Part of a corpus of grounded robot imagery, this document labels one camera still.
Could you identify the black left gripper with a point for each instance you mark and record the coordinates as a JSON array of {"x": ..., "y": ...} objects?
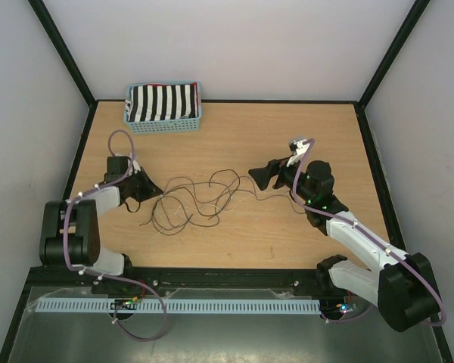
[{"x": 150, "y": 190}]

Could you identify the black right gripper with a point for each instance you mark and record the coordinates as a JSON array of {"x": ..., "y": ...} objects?
[{"x": 262, "y": 175}]

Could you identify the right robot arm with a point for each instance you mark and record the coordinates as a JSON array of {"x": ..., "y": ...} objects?
[{"x": 399, "y": 284}]

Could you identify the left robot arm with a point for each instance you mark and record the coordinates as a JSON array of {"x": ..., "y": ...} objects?
[{"x": 70, "y": 235}]

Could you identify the light blue plastic basket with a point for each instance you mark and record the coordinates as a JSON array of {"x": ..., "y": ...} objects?
[{"x": 156, "y": 127}]

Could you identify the black white striped cloth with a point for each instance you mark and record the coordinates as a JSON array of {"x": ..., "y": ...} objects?
[{"x": 162, "y": 102}]

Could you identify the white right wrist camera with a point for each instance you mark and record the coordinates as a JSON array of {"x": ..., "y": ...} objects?
[{"x": 299, "y": 147}]

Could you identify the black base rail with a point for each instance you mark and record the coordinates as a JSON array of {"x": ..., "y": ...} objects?
[{"x": 300, "y": 282}]

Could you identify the light blue slotted cable duct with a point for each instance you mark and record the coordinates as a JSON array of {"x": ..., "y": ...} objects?
[{"x": 181, "y": 306}]

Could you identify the black aluminium frame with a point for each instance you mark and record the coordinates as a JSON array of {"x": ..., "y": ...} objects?
[{"x": 269, "y": 71}]

